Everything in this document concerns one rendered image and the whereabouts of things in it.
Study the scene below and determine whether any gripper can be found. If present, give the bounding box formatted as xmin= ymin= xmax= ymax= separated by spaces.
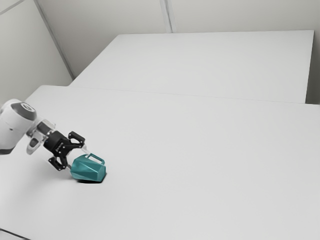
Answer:
xmin=44 ymin=130 xmax=90 ymax=173

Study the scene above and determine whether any teal faceted mug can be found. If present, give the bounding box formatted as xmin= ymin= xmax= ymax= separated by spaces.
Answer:
xmin=69 ymin=152 xmax=107 ymax=183

